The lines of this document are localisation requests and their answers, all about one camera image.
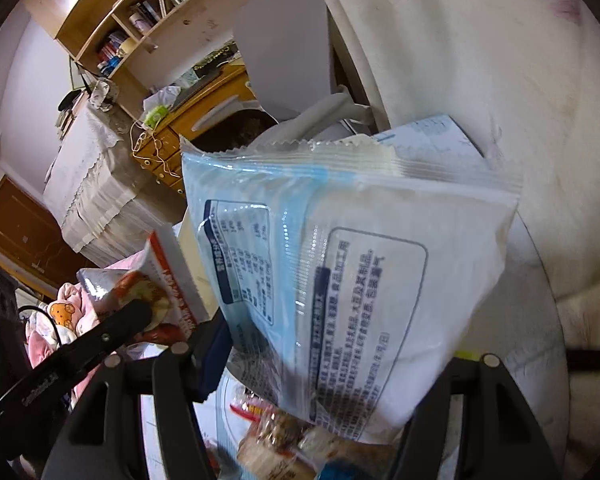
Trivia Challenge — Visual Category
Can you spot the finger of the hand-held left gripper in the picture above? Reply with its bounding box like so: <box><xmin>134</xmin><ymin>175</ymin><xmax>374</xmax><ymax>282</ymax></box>
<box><xmin>0</xmin><ymin>300</ymin><xmax>155</xmax><ymax>423</ymax></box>

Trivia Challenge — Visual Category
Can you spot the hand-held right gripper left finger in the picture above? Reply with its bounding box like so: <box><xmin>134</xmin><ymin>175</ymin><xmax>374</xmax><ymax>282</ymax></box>
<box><xmin>40</xmin><ymin>312</ymin><xmax>233</xmax><ymax>480</ymax></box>

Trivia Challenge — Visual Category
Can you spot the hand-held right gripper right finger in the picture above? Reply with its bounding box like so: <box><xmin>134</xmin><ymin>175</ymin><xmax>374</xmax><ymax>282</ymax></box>
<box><xmin>387</xmin><ymin>352</ymin><xmax>561</xmax><ymax>480</ymax></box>

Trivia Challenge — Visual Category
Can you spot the red and white snack packet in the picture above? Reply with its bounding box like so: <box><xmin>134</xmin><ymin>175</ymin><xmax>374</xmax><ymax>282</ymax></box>
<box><xmin>76</xmin><ymin>266</ymin><xmax>173</xmax><ymax>333</ymax></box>

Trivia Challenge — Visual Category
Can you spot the clear red-edged snack packet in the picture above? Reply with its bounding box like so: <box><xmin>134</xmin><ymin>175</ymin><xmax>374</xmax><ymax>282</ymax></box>
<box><xmin>230</xmin><ymin>395</ymin><xmax>333</xmax><ymax>480</ymax></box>

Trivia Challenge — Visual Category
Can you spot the light blue snack packet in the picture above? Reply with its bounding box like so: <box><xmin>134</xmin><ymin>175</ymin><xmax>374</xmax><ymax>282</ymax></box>
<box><xmin>370</xmin><ymin>114</ymin><xmax>488</xmax><ymax>162</ymax></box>
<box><xmin>179</xmin><ymin>136</ymin><xmax>525</xmax><ymax>433</ymax></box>

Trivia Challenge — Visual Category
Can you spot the pink cloth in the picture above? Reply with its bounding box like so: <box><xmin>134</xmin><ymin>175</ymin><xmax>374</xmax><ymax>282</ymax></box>
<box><xmin>24</xmin><ymin>254</ymin><xmax>148</xmax><ymax>411</ymax></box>

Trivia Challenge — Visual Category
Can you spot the dark cloth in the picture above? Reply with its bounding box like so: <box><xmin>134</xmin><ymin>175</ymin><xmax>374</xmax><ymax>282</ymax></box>
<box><xmin>0</xmin><ymin>252</ymin><xmax>48</xmax><ymax>466</ymax></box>

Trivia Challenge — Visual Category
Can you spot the black slim bar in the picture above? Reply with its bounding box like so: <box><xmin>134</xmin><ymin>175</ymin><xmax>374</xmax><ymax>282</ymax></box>
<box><xmin>565</xmin><ymin>346</ymin><xmax>600</xmax><ymax>377</ymax></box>

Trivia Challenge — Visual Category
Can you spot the brown wooden door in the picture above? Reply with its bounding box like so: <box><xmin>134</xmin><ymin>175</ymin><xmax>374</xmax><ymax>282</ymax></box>
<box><xmin>0</xmin><ymin>172</ymin><xmax>83</xmax><ymax>283</ymax></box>

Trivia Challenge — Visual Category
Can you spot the table with white cloth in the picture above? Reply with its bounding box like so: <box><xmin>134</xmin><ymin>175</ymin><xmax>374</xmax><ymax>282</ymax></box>
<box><xmin>42</xmin><ymin>105</ymin><xmax>191</xmax><ymax>267</ymax></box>

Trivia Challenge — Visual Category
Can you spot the green small packet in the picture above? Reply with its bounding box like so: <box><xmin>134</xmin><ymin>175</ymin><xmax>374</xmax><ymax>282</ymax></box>
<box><xmin>142</xmin><ymin>105</ymin><xmax>171</xmax><ymax>129</ymax></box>

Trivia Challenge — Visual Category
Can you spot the black small device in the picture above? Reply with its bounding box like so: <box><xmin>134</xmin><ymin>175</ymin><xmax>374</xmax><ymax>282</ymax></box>
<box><xmin>57</xmin><ymin>89</ymin><xmax>88</xmax><ymax>114</ymax></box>

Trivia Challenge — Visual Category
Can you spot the floral ceramic jar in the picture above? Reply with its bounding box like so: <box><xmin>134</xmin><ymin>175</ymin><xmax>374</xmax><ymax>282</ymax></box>
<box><xmin>87</xmin><ymin>79</ymin><xmax>122</xmax><ymax>111</ymax></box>

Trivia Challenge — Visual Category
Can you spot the white plastic bag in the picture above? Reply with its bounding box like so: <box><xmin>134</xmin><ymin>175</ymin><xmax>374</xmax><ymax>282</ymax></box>
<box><xmin>142</xmin><ymin>85</ymin><xmax>184</xmax><ymax>111</ymax></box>

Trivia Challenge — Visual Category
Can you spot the wooden drawer cabinet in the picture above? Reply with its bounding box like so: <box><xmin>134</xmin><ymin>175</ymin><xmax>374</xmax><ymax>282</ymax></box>
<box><xmin>130</xmin><ymin>60</ymin><xmax>261</xmax><ymax>196</ymax></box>

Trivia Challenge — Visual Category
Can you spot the dark desk pad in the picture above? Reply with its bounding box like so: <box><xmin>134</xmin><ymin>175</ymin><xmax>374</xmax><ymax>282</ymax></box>
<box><xmin>170</xmin><ymin>66</ymin><xmax>227</xmax><ymax>111</ymax></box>

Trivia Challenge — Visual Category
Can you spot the wooden bookshelf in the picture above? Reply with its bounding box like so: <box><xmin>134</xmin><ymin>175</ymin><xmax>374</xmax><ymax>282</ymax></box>
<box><xmin>22</xmin><ymin>0</ymin><xmax>291</xmax><ymax>126</ymax></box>

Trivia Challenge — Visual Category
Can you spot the grey chair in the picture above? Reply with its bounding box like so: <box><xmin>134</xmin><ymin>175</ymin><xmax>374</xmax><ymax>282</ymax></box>
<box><xmin>232</xmin><ymin>0</ymin><xmax>362</xmax><ymax>147</ymax></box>

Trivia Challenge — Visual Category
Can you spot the white floral sofa cover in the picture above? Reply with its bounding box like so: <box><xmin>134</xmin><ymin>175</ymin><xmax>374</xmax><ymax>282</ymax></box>
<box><xmin>300</xmin><ymin>0</ymin><xmax>600</xmax><ymax>461</ymax></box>

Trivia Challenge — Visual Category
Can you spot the black cable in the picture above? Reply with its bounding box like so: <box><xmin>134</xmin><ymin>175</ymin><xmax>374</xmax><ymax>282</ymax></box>
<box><xmin>16</xmin><ymin>304</ymin><xmax>83</xmax><ymax>358</ymax></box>

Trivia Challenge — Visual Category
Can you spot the white cable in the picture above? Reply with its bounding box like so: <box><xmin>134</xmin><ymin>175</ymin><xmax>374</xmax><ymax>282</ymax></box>
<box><xmin>129</xmin><ymin>119</ymin><xmax>186</xmax><ymax>197</ymax></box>

